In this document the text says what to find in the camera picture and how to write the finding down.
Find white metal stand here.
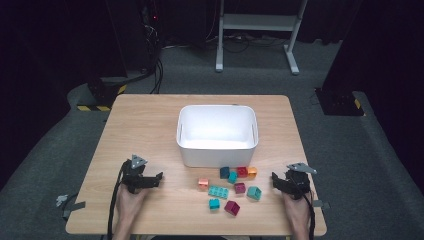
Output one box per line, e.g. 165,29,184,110
214,0,309,76

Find dark curtain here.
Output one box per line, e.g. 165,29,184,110
0,0,128,188
321,0,424,184

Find dark equipment rack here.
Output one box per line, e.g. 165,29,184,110
126,0,162,73

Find person's right hand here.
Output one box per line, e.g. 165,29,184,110
282,192,314,228

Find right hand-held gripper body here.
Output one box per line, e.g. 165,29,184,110
283,162,318,201

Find hanging black cable bundle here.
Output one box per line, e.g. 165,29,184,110
143,6,165,95

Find black yellow-striped stand base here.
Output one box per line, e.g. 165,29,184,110
77,78,128,113
314,87,366,117

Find white plastic bin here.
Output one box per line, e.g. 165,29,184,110
175,104,260,169

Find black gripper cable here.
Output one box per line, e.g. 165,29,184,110
106,160,129,240
304,189,317,240

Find black floor cables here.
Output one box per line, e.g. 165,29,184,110
163,31,291,54

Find crimson toy block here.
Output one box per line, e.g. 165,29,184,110
223,200,241,217

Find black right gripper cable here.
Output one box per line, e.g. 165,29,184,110
304,189,317,240

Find person's left hand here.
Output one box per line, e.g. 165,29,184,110
115,184,148,223

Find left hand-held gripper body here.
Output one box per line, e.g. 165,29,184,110
120,154,148,195

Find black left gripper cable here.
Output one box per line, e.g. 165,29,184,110
106,160,129,240

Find green toy block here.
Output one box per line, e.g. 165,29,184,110
246,185,263,201

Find grey tape strip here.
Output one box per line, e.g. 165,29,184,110
62,200,87,219
312,199,331,210

